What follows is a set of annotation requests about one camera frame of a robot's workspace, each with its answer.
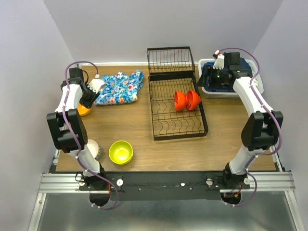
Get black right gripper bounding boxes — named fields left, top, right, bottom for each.
left=195, top=65, right=228, bottom=89

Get yellow-orange bowl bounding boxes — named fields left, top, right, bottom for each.
left=77, top=103, right=91, bottom=116

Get white plastic basket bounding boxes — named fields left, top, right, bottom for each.
left=198, top=58, right=257, bottom=99

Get orange-red bowl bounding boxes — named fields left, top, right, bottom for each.
left=174, top=91, right=187, bottom=111
left=186, top=90, right=201, bottom=111

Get black wire dish rack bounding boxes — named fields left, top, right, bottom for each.
left=147, top=46, right=208, bottom=141

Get lime green bowl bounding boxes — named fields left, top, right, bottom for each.
left=108, top=141, right=133, bottom=159
left=110, top=156, right=132, bottom=165

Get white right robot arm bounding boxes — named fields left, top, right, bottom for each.
left=197, top=49, right=283, bottom=189

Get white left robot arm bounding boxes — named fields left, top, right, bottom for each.
left=46, top=70, right=107, bottom=191

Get dark blue folded cloths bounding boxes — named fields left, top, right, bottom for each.
left=204, top=53, right=253, bottom=92

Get white rolled cloth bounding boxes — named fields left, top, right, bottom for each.
left=254, top=74, right=264, bottom=94

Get blue floral cloth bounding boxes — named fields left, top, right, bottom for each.
left=94, top=70, right=144, bottom=106

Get white and blue bowl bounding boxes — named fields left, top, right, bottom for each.
left=87, top=139, right=102, bottom=160

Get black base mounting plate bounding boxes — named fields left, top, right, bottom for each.
left=79, top=170, right=251, bottom=202

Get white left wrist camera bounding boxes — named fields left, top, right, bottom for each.
left=87, top=74, right=105, bottom=93

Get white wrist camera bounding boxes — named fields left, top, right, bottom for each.
left=87, top=74, right=105, bottom=93
left=213, top=50, right=225, bottom=70

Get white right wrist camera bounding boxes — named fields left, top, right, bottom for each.
left=213, top=50, right=225, bottom=70

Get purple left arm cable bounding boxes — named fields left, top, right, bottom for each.
left=62, top=61, right=120, bottom=210

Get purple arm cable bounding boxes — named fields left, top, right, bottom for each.
left=62, top=61, right=120, bottom=210
left=212, top=47, right=283, bottom=207

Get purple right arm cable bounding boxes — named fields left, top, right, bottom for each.
left=212, top=47, right=283, bottom=207

